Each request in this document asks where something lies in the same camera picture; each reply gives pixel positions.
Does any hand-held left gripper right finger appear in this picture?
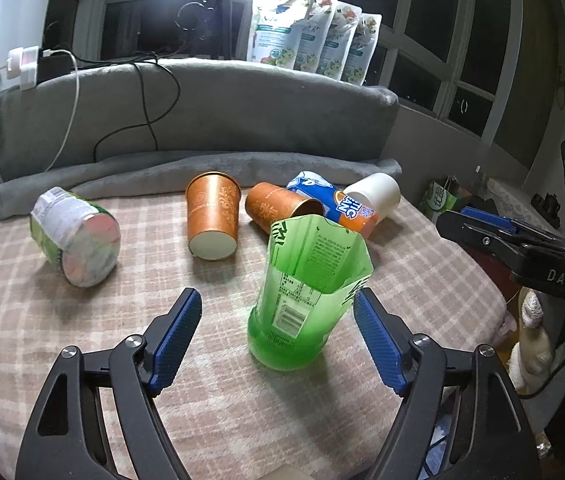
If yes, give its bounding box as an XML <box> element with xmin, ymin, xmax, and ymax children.
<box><xmin>353</xmin><ymin>289</ymin><xmax>536</xmax><ymax>480</ymax></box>

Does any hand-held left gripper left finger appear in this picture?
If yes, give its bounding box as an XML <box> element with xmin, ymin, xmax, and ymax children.
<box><xmin>15</xmin><ymin>287</ymin><xmax>203</xmax><ymax>480</ymax></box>

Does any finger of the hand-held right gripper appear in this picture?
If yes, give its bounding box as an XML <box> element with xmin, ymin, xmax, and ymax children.
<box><xmin>460</xmin><ymin>206</ymin><xmax>565</xmax><ymax>250</ymax></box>
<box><xmin>435</xmin><ymin>211</ymin><xmax>565</xmax><ymax>263</ymax></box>

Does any green cut plastic bottle cup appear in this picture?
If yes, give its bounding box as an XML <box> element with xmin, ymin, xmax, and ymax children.
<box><xmin>247</xmin><ymin>214</ymin><xmax>374</xmax><ymax>372</ymax></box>

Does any white paper cup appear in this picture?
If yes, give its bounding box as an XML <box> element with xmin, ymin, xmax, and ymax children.
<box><xmin>343</xmin><ymin>172</ymin><xmax>402</xmax><ymax>222</ymax></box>

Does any orange paper cup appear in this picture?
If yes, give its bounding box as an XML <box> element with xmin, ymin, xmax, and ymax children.
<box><xmin>245</xmin><ymin>182</ymin><xmax>326</xmax><ymax>236</ymax></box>
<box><xmin>185</xmin><ymin>171</ymin><xmax>242</xmax><ymax>262</ymax></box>

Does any blue and orange printed cup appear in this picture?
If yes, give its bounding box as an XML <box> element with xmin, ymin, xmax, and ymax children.
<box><xmin>287</xmin><ymin>170</ymin><xmax>381</xmax><ymax>239</ymax></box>

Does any green label plastic cup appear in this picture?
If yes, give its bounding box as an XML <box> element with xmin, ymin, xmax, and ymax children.
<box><xmin>30</xmin><ymin>186</ymin><xmax>122</xmax><ymax>288</ymax></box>

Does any person's right hand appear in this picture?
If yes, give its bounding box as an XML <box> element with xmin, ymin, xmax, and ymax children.
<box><xmin>507</xmin><ymin>290</ymin><xmax>558</xmax><ymax>392</ymax></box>

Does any green paper bag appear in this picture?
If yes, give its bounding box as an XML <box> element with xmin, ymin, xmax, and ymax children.
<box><xmin>419</xmin><ymin>176</ymin><xmax>474</xmax><ymax>222</ymax></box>

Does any white floral refill pouch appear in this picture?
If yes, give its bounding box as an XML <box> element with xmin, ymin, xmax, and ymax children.
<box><xmin>341</xmin><ymin>11</ymin><xmax>382</xmax><ymax>86</ymax></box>
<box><xmin>319</xmin><ymin>2</ymin><xmax>363</xmax><ymax>80</ymax></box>
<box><xmin>246</xmin><ymin>0</ymin><xmax>319</xmax><ymax>67</ymax></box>
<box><xmin>297</xmin><ymin>0</ymin><xmax>338</xmax><ymax>74</ymax></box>

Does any grey fleece blanket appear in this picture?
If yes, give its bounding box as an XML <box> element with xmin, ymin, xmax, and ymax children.
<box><xmin>0</xmin><ymin>57</ymin><xmax>403</xmax><ymax>221</ymax></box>

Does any black power adapter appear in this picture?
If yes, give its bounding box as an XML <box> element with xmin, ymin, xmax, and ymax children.
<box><xmin>36</xmin><ymin>55</ymin><xmax>76</xmax><ymax>83</ymax></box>

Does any black tripod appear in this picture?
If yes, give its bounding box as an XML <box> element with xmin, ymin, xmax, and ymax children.
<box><xmin>201</xmin><ymin>0</ymin><xmax>239</xmax><ymax>61</ymax></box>

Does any white charging cable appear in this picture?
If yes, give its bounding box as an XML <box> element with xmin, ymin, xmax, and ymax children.
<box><xmin>41</xmin><ymin>50</ymin><xmax>81</xmax><ymax>173</ymax></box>

